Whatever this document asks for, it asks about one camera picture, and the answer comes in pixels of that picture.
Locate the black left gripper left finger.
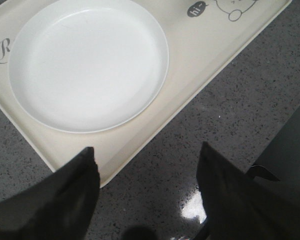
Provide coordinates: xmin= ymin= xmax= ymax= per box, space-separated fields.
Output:
xmin=0 ymin=147 xmax=100 ymax=240

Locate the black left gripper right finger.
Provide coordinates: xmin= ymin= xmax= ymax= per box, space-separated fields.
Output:
xmin=196 ymin=142 xmax=300 ymax=240

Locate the white round plate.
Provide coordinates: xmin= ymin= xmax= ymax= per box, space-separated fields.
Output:
xmin=8 ymin=0 xmax=169 ymax=133

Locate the cream rabbit serving tray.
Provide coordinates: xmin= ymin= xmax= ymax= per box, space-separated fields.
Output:
xmin=0 ymin=0 xmax=289 ymax=186

